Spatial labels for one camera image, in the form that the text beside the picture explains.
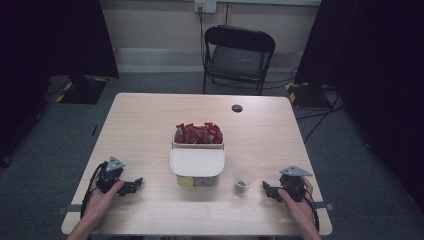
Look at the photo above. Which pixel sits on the yellow packet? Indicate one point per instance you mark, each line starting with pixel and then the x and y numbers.
pixel 185 181

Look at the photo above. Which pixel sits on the black stand base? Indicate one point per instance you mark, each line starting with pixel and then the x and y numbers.
pixel 83 90
pixel 306 95

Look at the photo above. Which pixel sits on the white wall socket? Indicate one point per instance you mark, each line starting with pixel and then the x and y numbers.
pixel 205 6

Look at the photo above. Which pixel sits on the clear plastic cup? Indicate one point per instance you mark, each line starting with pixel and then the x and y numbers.
pixel 243 181

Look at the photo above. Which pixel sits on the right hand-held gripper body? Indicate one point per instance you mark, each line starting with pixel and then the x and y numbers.
pixel 293 185

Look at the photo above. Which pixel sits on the pile of red packets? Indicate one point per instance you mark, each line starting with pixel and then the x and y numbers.
pixel 200 135

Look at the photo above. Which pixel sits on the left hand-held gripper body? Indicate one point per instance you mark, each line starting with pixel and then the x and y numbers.
pixel 111 171

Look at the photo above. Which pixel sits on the black curtain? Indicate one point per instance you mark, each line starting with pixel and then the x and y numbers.
pixel 376 83
pixel 56 36

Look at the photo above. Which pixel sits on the person's left hand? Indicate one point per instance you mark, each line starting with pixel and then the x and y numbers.
pixel 100 201

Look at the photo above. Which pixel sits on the person's right hand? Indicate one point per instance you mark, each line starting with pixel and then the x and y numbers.
pixel 298 210

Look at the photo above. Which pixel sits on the black folding chair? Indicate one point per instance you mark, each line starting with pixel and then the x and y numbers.
pixel 238 56

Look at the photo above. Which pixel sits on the white lidded storage box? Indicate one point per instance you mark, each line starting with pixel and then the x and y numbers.
pixel 197 161

